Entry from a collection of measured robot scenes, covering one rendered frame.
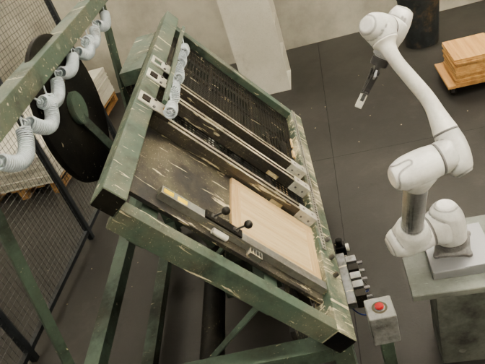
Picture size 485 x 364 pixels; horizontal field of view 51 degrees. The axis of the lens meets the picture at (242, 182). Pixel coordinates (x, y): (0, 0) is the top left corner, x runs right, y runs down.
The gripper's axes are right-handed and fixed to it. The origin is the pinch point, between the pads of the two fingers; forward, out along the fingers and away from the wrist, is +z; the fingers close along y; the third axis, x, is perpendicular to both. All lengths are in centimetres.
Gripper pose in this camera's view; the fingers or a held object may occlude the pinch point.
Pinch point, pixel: (361, 100)
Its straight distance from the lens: 232.3
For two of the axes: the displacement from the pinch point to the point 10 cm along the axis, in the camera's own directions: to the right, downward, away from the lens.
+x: 9.3, 3.7, -0.2
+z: -3.2, 8.3, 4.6
